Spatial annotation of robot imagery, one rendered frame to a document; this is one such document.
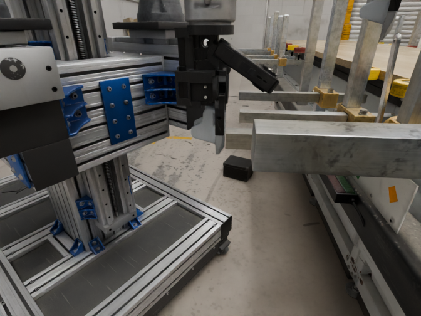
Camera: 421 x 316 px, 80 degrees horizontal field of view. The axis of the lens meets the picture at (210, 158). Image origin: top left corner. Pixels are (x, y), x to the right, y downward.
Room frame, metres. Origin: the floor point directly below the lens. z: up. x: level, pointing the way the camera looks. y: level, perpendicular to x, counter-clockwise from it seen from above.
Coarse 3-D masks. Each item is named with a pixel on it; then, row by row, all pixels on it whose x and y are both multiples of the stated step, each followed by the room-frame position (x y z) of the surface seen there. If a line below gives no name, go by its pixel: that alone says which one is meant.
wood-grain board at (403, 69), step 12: (324, 48) 1.84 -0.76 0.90; (348, 48) 1.84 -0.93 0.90; (384, 48) 1.84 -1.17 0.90; (408, 48) 1.84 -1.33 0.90; (420, 48) 1.84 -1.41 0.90; (336, 60) 1.27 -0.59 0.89; (348, 60) 1.14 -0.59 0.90; (384, 60) 1.14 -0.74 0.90; (396, 60) 1.14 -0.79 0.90; (408, 60) 1.14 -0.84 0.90; (384, 72) 0.84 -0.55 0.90; (396, 72) 0.82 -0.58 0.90; (408, 72) 0.82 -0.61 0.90
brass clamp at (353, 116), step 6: (342, 102) 0.72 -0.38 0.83; (336, 108) 0.71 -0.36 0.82; (342, 108) 0.67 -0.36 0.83; (348, 108) 0.65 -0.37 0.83; (354, 108) 0.65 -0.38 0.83; (360, 108) 0.65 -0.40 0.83; (348, 114) 0.63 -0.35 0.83; (354, 114) 0.61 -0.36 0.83; (372, 114) 0.61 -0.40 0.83; (348, 120) 0.62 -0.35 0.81; (354, 120) 0.59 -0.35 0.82; (360, 120) 0.59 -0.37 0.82; (366, 120) 0.59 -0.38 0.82; (372, 120) 0.59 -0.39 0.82
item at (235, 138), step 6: (228, 132) 0.41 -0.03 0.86; (234, 132) 0.41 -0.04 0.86; (240, 132) 0.41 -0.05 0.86; (246, 132) 0.41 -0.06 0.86; (228, 138) 0.41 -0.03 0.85; (234, 138) 0.41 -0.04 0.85; (240, 138) 0.41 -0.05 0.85; (246, 138) 0.41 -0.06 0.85; (228, 144) 0.41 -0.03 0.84; (234, 144) 0.41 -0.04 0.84; (240, 144) 0.41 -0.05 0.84; (246, 144) 0.41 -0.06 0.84
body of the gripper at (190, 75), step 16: (176, 32) 0.41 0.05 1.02; (192, 32) 0.40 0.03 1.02; (208, 32) 0.39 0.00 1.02; (224, 32) 0.40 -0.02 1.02; (192, 48) 0.41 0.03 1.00; (208, 48) 0.41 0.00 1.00; (192, 64) 0.41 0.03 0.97; (208, 64) 0.41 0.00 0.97; (224, 64) 0.41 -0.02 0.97; (176, 80) 0.40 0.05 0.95; (192, 80) 0.39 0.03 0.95; (208, 80) 0.39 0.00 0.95; (224, 80) 0.39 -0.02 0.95; (176, 96) 0.40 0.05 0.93; (192, 96) 0.40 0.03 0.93; (208, 96) 0.40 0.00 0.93
